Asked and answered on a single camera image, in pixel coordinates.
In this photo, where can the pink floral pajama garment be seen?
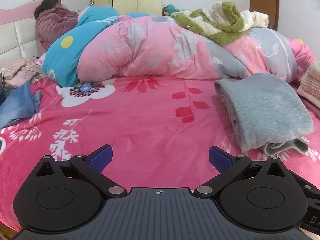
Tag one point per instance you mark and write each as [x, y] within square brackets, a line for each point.
[22, 70]

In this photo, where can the pink checked folded cloth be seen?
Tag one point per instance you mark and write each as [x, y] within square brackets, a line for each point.
[311, 86]

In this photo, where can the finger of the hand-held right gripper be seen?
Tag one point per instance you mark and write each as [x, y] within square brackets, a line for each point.
[308, 188]

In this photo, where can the teal plush toy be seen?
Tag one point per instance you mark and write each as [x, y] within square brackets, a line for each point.
[172, 8]

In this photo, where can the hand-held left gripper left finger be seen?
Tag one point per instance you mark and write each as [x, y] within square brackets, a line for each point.
[101, 158]

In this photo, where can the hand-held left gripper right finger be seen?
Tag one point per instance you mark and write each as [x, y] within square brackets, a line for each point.
[220, 158]

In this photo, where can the pink flower printed blanket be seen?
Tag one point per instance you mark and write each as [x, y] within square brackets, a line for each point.
[137, 130]

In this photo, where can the teal dotted quilt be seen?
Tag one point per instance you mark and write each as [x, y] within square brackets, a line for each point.
[70, 55]

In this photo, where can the green and cream fleece garment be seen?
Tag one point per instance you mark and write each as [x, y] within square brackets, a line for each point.
[225, 17]

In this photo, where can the pink floral quilt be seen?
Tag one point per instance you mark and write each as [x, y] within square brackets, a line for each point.
[150, 50]

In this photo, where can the dark jacket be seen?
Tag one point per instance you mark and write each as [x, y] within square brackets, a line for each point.
[2, 95]

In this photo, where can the cream folded cloth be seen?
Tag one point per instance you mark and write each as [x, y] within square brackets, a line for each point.
[315, 70]

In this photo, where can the grey sweatpants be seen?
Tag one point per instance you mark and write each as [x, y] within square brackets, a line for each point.
[262, 105]

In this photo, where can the blue jeans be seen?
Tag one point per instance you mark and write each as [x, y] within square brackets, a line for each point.
[15, 105]

